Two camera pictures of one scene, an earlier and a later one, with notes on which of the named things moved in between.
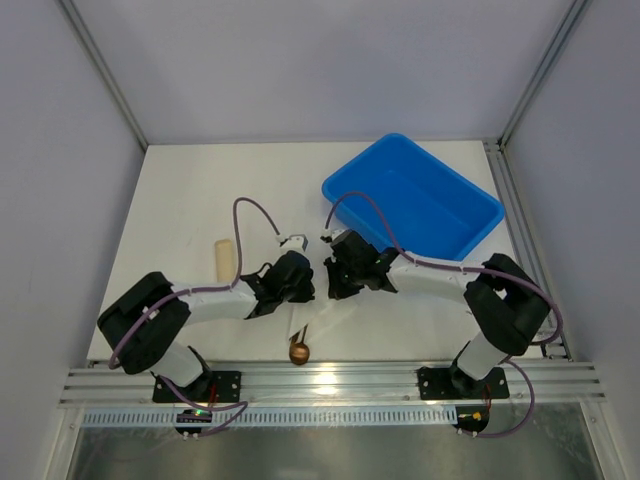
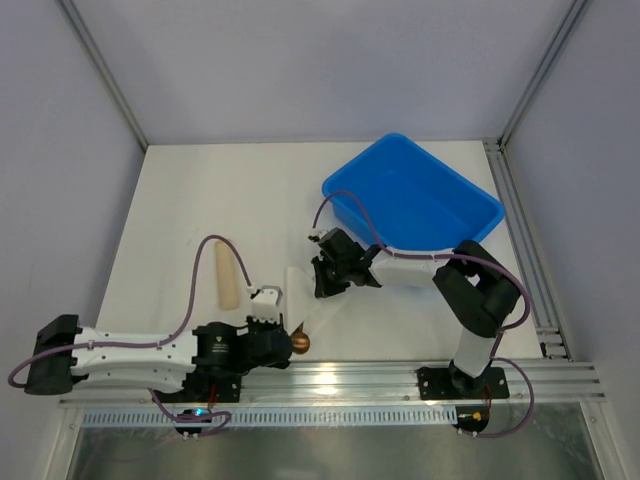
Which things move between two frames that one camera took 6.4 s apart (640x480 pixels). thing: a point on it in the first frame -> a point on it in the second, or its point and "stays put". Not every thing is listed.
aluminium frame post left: x=100 y=65 stays put
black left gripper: x=302 y=282 -> x=282 y=345
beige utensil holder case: x=224 y=260 stays put
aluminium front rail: x=556 y=383 stays put
